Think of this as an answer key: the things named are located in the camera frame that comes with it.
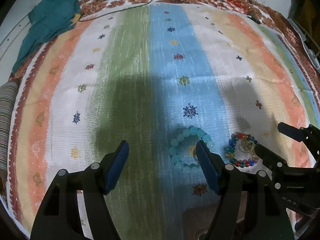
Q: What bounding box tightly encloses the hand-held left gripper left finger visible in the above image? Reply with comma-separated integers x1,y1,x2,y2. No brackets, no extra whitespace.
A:
30,140,130,240

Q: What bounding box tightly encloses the teal cloth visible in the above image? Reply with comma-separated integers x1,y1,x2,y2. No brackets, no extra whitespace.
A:
12,0,82,72

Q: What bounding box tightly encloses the multicolour glass bead bracelet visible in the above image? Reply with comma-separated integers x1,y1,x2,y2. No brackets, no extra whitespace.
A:
223,132,259,168

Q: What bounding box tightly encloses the light blue bead bracelet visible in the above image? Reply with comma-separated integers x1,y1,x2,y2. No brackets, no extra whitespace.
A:
169,126,216,174

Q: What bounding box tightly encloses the striped rolled fabric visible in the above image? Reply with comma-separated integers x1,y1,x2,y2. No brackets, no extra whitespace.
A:
0,82,19,171

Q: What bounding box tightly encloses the metal bed rail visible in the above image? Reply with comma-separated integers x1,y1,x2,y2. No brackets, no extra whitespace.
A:
287,17,320,71

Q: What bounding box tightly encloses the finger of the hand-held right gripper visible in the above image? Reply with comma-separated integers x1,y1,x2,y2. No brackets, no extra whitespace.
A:
253,144,294,178
277,122,320,147

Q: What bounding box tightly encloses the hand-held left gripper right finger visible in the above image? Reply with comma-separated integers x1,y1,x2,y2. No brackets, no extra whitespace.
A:
196,140,294,240

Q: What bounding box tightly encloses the small black object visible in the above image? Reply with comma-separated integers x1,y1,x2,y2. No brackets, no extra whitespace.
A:
247,12,262,24

